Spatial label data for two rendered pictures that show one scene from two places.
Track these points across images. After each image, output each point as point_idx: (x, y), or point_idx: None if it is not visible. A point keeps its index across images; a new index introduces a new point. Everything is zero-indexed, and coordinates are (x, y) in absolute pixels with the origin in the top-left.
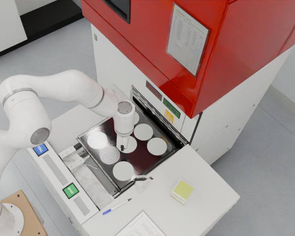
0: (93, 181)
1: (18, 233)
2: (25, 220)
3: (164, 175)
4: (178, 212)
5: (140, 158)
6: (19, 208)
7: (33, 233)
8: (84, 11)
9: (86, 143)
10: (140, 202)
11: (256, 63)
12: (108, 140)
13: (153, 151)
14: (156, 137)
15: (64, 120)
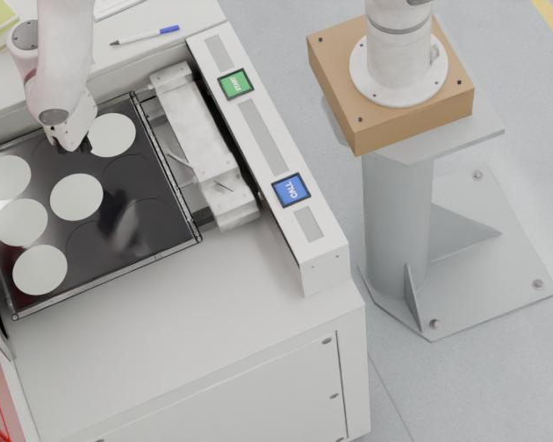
0: (186, 132)
1: (361, 41)
2: (347, 67)
3: (19, 77)
4: (26, 6)
5: (58, 157)
6: (357, 93)
7: (332, 40)
8: (17, 432)
9: (179, 216)
10: (94, 36)
11: None
12: (119, 216)
13: (20, 165)
14: None
15: (229, 340)
